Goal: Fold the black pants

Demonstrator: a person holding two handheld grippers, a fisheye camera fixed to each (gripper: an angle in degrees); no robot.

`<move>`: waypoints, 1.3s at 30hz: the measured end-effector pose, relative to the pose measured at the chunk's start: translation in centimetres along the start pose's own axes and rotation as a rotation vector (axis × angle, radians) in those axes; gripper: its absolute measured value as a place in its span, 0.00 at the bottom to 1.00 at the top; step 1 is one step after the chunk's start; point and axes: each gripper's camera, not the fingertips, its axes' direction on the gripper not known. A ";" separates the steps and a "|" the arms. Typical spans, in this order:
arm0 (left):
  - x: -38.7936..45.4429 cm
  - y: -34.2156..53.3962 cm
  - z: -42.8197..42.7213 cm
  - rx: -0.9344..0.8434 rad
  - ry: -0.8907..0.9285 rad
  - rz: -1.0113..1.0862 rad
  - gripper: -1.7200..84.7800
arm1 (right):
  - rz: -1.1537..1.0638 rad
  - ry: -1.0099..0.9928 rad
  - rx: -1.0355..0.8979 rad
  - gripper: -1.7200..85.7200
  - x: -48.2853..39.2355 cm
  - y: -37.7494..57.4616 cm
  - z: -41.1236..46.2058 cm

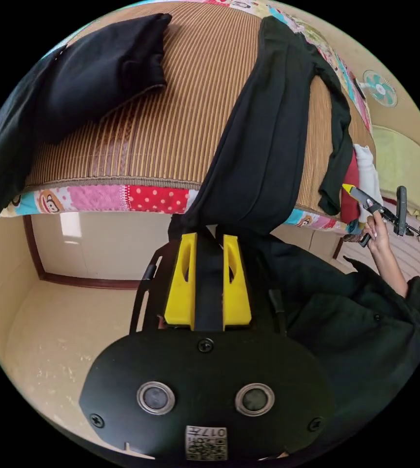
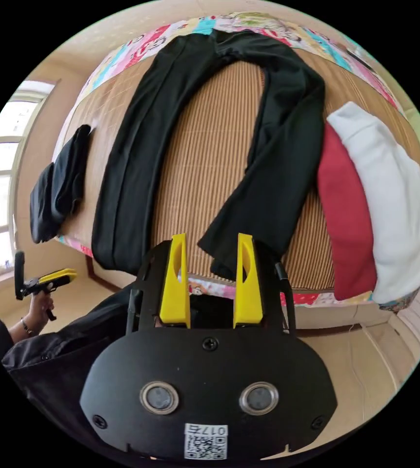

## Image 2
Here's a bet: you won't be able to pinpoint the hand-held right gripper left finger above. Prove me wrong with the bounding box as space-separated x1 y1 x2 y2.
160 233 191 327

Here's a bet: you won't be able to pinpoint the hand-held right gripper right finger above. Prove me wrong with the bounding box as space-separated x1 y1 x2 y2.
233 233 263 329

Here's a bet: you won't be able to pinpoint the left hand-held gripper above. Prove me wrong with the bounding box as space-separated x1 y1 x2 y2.
15 268 79 322

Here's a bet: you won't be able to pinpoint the person's left forearm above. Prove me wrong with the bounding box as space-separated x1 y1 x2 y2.
7 316 37 345

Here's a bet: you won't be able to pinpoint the black pants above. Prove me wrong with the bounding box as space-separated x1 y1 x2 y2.
91 28 326 279

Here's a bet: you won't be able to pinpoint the person's left hand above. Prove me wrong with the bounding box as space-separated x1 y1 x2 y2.
28 292 55 327

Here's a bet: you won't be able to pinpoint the person's body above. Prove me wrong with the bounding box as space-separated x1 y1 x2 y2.
0 283 144 454

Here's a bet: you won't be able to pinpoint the black garment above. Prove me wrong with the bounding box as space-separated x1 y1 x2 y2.
29 124 93 245

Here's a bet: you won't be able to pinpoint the bed with woven mat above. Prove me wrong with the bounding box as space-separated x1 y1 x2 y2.
50 11 420 312

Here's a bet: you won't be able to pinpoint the pile of clothes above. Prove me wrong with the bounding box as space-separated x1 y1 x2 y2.
316 101 420 305

